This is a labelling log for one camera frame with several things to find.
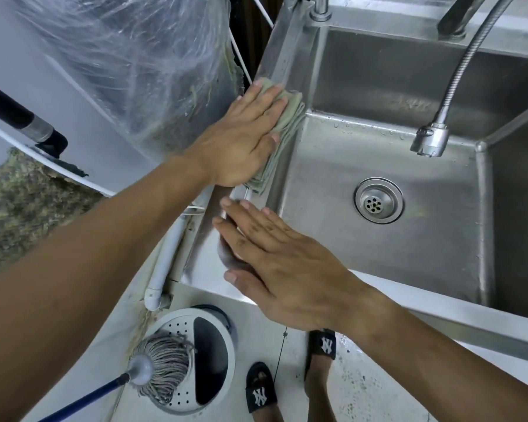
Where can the person's left hand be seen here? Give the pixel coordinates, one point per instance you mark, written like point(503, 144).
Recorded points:
point(233, 144)

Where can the person's right hand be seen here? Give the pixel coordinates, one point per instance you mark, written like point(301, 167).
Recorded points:
point(290, 276)

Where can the person's right thumb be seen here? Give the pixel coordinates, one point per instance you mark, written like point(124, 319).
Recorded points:
point(244, 285)

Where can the person's right middle finger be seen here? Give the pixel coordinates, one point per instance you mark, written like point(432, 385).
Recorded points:
point(248, 224)

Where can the person's left little finger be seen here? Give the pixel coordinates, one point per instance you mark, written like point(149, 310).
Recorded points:
point(234, 109)

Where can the person's left thumb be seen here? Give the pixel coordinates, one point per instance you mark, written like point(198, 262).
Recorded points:
point(270, 149)

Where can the person's right little finger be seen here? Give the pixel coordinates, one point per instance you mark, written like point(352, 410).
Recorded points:
point(284, 224)

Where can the person's left middle finger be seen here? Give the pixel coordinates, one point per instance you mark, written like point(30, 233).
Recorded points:
point(268, 103)

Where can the green cloth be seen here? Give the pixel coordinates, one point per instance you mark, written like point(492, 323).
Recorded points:
point(286, 127)

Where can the person's right forearm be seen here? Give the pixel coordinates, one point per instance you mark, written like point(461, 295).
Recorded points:
point(435, 369)

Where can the person's left forearm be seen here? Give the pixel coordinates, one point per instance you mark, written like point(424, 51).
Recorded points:
point(83, 276)

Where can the white round mop bucket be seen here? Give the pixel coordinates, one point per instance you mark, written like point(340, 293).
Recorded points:
point(213, 347)

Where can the white plastic pipe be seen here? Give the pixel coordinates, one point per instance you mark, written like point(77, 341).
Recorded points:
point(165, 259)

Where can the round metal drain strainer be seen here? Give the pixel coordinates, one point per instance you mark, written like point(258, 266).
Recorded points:
point(379, 200)

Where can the black slipper white logo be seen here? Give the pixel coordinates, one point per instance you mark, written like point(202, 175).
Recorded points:
point(322, 345)
point(260, 395)

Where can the clear plastic wrap sheet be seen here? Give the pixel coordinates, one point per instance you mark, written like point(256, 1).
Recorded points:
point(145, 57)

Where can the stainless steel sink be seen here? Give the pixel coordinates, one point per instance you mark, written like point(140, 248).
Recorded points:
point(391, 241)

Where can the person's left foot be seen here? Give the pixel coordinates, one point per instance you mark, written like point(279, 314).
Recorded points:
point(264, 406)

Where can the person's foot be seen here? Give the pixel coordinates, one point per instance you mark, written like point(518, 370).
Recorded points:
point(319, 386)
point(264, 406)

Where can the person's right foot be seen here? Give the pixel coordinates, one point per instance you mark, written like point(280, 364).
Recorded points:
point(319, 386)

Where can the grey faucet spout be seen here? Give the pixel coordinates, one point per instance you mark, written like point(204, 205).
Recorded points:
point(460, 15)

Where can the green artificial turf mat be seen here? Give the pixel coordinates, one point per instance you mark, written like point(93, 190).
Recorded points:
point(31, 210)

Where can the black pole grey collar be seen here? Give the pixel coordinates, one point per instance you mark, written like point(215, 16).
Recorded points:
point(13, 114)

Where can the round steel tap post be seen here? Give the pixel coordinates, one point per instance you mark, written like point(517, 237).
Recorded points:
point(320, 6)

